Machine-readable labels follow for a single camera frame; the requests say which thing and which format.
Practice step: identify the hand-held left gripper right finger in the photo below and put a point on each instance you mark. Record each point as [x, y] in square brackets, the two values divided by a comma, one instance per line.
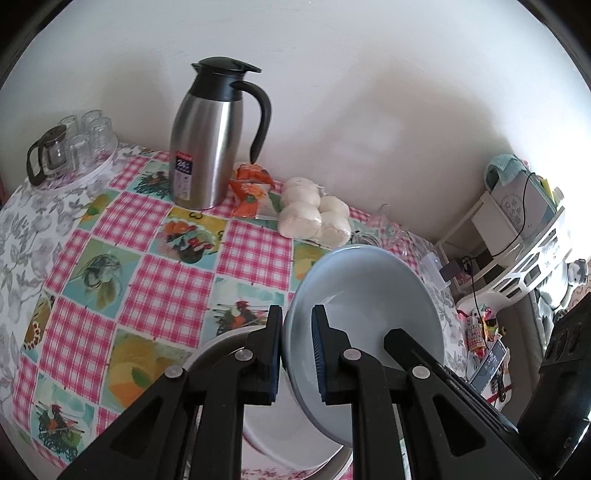
[318, 350]

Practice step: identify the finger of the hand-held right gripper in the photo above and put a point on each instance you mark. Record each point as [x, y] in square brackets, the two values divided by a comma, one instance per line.
[406, 346]

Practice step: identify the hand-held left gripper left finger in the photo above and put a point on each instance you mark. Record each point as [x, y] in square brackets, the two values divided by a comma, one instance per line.
[276, 350]

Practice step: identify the light blue bowl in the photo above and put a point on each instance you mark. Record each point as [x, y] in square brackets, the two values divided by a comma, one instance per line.
[369, 286]

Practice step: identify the floral round plate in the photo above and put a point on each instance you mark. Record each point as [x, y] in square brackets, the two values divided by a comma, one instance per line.
[281, 474]

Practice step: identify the dark sofa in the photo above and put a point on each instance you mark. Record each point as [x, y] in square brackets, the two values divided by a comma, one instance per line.
[521, 337]

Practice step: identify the smartphone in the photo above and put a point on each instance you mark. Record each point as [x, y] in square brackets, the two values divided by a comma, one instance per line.
[489, 371]

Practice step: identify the black power adapter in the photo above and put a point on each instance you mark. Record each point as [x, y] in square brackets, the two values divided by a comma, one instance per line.
[450, 272]

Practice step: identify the black white patterned cloth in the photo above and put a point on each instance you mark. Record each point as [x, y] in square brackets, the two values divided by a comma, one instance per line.
[554, 281]

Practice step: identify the glass mug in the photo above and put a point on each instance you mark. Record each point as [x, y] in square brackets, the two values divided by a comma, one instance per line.
[383, 233]

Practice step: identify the white cutout rack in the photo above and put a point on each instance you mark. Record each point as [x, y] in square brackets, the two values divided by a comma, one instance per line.
[521, 274]

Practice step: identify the white small shelf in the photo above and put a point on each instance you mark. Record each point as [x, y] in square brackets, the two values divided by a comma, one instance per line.
[461, 235]

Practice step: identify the bag of steamed buns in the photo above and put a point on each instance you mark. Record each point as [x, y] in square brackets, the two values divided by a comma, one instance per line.
[309, 217]

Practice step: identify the pink checked tablecloth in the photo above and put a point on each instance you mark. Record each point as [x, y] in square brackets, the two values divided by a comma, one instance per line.
[152, 277]

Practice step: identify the orange snack packet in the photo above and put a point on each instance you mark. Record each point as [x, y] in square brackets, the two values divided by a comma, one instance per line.
[251, 173]
[247, 199]

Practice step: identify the teal cloth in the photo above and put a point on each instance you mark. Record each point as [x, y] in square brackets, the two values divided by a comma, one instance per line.
[503, 168]

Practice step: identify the stainless steel thermos jug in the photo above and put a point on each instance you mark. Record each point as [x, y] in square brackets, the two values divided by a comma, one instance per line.
[203, 138]

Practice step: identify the white round tray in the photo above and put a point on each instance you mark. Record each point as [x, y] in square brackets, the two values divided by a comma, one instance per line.
[99, 170]

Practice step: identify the glass teapot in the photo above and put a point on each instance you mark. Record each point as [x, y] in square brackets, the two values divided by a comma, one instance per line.
[48, 154]

